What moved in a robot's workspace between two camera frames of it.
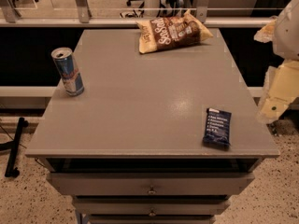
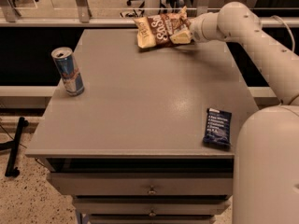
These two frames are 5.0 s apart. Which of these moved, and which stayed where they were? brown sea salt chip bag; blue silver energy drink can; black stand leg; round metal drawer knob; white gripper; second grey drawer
Moved: brown sea salt chip bag; white gripper
Stayed: second grey drawer; round metal drawer knob; black stand leg; blue silver energy drink can
